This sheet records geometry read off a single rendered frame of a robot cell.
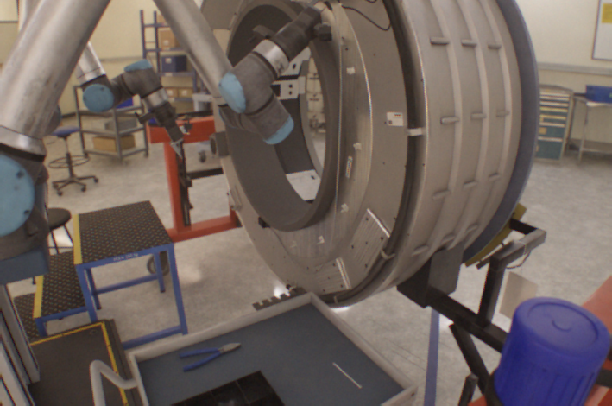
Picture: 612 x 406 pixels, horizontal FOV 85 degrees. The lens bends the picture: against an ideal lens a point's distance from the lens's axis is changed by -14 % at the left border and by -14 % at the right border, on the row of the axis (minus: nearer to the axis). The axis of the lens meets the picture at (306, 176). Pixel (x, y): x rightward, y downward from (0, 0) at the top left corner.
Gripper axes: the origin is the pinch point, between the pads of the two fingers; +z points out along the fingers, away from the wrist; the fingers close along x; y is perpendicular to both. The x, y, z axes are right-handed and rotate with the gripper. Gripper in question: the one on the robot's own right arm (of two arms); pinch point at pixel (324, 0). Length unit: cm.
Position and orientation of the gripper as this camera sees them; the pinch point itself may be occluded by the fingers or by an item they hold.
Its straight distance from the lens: 106.6
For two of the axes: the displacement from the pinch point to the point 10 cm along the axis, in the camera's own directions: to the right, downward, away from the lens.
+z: 6.8, -7.1, 1.9
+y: 7.3, 6.0, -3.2
